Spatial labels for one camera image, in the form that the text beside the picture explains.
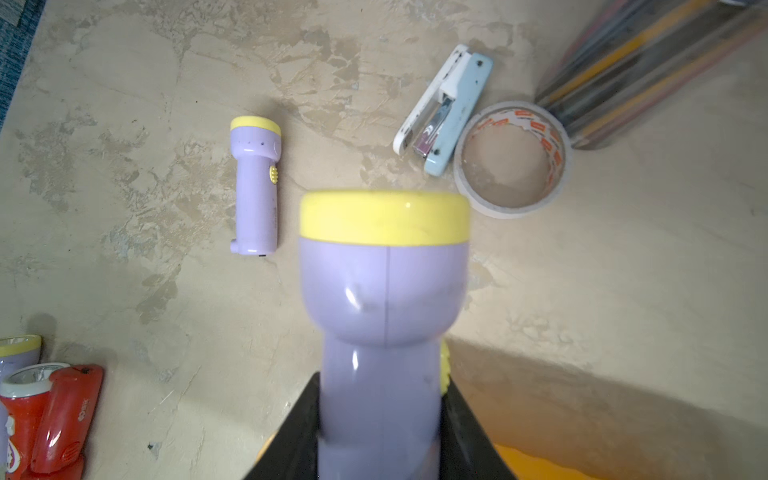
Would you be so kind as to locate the white tape roll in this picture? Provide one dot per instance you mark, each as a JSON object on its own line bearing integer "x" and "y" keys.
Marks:
{"x": 512, "y": 159}

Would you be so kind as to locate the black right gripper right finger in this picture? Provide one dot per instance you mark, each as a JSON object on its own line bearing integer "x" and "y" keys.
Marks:
{"x": 466, "y": 452}

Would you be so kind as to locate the yellow plastic tray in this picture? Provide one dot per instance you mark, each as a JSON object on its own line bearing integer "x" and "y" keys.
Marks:
{"x": 540, "y": 465}

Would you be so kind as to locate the purple flashlight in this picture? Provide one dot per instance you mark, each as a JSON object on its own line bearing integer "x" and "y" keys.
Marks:
{"x": 256, "y": 144}
{"x": 19, "y": 352}
{"x": 384, "y": 276}

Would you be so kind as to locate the light blue stapler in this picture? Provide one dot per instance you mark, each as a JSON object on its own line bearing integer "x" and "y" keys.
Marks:
{"x": 434, "y": 125}

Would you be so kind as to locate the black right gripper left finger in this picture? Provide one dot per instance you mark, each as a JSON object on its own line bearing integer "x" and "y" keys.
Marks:
{"x": 293, "y": 450}

